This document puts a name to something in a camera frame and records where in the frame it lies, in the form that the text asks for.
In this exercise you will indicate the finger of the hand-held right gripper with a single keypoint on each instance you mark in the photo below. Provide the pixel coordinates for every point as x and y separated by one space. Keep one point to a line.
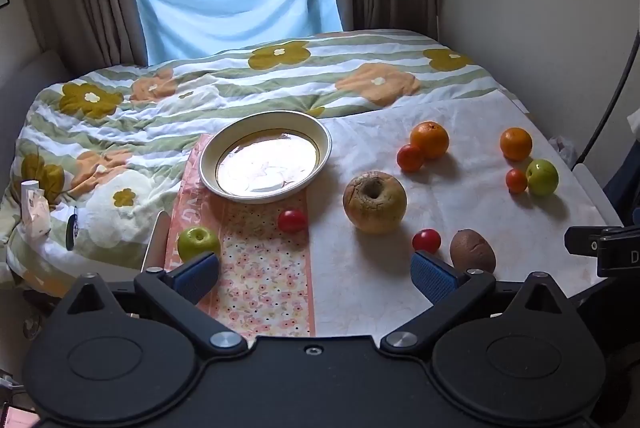
581 242

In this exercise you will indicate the brown kiwi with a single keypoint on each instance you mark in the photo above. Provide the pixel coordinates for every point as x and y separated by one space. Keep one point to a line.
472 252

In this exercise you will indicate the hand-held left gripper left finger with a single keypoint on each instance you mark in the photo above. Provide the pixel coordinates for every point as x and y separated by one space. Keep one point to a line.
197 274

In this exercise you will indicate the orange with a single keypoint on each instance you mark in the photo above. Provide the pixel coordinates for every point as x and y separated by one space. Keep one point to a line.
516 144
430 139

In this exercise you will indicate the dark blue cloth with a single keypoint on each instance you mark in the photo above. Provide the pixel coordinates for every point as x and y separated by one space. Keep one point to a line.
625 188

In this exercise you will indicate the crumpled clear plastic bag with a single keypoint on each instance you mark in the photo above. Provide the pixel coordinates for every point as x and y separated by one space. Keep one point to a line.
564 151

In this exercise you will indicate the floral striped blanket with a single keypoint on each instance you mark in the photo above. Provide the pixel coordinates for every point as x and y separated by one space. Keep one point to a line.
150 118

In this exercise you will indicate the green apple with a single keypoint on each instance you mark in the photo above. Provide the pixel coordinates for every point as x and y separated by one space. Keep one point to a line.
542 178
197 244

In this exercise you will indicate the white packet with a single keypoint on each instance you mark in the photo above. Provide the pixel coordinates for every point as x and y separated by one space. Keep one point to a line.
37 220

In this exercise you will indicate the large wrinkled yellow apple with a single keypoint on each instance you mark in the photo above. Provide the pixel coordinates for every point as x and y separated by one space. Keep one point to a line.
375 205

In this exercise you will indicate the pink floral cloth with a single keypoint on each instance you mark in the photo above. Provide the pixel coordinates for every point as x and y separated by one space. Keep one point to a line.
265 278

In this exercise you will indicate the grey padded headboard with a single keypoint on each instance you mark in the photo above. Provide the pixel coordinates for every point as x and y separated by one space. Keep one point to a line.
30 93

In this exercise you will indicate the cream bowl with brown rim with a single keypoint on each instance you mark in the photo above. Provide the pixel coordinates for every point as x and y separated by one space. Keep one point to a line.
265 158

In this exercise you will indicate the red tomato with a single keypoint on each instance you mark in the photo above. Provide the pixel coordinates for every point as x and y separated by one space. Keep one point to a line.
292 221
409 159
426 241
516 181

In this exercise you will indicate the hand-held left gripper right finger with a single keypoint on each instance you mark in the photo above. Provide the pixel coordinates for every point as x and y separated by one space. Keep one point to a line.
432 276

